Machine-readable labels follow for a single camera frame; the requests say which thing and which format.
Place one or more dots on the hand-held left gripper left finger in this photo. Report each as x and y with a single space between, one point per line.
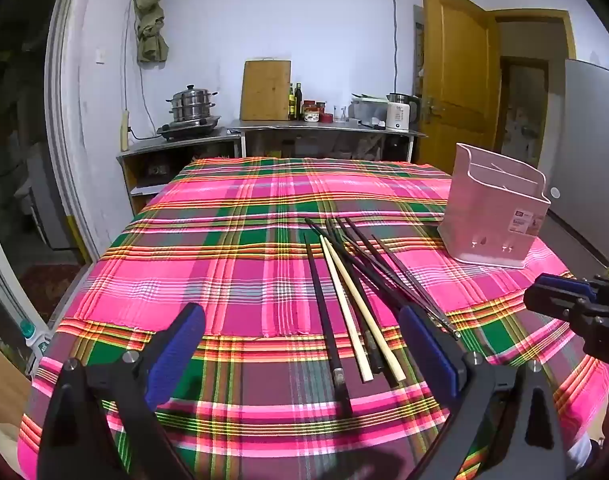
177 360

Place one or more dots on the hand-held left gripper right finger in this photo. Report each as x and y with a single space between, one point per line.
429 350

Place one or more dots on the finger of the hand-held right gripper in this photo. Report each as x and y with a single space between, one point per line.
564 283
549 300

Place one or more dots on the light wooden chopstick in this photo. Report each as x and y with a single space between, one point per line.
344 305
372 325

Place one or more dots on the pile of black chopsticks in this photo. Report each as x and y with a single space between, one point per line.
324 310

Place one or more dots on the pink plastic utensil holder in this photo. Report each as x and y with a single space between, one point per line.
479 210

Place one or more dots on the round white fridge magnet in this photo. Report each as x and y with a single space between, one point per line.
554 193

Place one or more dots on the pink plaid tablecloth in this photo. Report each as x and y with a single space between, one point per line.
234 270

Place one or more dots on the grey refrigerator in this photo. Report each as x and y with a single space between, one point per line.
589 160

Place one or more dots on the green and white bottle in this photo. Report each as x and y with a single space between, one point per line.
32 335

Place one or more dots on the yellow wooden door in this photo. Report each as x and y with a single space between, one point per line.
459 85

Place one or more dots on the black induction cooker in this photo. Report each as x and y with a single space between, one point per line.
184 130

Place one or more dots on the beige power strip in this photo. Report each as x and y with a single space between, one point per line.
125 132

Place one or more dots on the white electric kettle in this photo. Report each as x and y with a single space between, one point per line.
399 115

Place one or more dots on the stainless steel kitchen table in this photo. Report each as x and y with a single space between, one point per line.
309 130

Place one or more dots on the clear drinking glass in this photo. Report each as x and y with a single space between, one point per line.
338 114

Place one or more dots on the flat red tin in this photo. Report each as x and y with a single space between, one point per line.
327 118

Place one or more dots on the stainless steel steamer pot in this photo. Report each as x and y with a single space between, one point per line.
192 105

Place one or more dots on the red lidded jar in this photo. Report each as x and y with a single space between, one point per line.
309 106

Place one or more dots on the dark glass bottle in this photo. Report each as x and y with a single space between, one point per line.
299 102

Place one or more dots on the green glass bottle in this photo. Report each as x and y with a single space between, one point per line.
292 102

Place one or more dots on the wooden cutting board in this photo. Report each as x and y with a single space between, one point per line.
265 90

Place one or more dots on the olive green curtain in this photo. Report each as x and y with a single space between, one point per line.
149 30

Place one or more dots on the wooden door frame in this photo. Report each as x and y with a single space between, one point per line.
534 16

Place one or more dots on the white wall switch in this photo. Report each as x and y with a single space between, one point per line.
100 56

